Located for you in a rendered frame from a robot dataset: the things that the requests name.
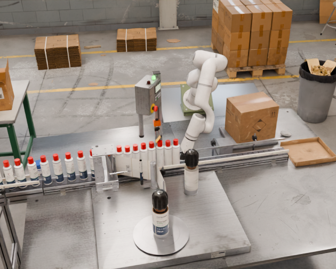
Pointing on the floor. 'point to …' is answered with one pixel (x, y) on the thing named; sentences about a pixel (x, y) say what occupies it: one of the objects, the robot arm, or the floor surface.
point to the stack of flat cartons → (57, 52)
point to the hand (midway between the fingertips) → (182, 157)
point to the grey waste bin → (314, 100)
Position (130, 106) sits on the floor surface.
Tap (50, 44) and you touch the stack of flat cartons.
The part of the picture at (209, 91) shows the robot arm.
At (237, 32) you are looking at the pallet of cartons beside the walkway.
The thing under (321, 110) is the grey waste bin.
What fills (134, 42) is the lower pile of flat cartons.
